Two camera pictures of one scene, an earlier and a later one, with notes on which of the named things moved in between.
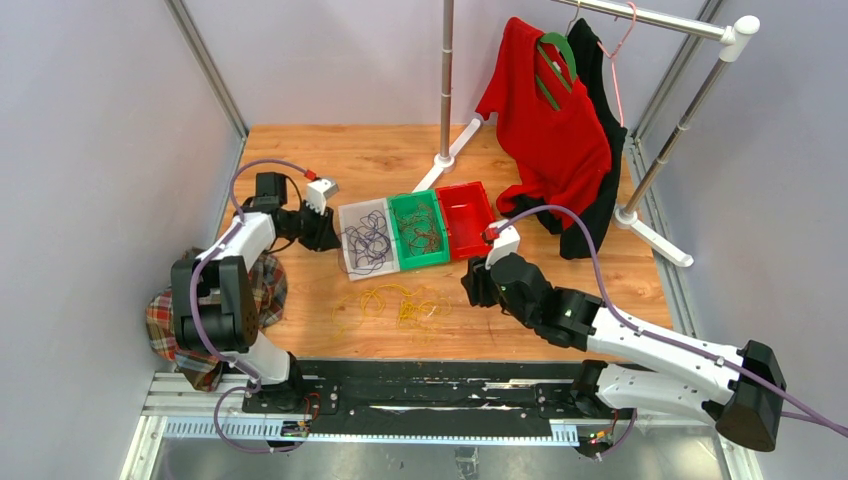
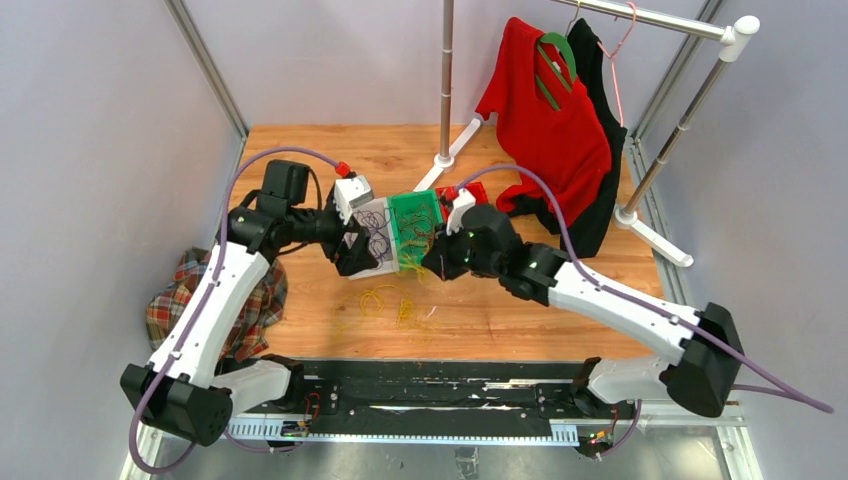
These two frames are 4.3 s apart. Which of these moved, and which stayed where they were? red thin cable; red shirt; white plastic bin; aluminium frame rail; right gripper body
Moved: right gripper body
Stayed: red thin cable; aluminium frame rail; white plastic bin; red shirt
